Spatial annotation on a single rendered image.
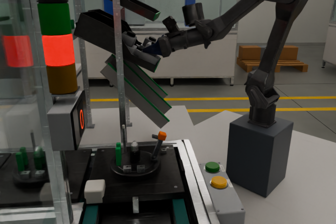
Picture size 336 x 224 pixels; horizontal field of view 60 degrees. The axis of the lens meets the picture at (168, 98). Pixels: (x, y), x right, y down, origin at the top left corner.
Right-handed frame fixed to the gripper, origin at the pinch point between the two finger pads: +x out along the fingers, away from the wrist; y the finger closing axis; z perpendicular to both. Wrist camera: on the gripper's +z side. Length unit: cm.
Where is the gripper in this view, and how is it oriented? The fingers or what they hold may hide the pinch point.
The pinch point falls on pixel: (153, 47)
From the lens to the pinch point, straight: 100.3
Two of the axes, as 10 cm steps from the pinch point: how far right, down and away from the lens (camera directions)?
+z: -2.5, -9.3, -2.6
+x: -9.6, 2.0, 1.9
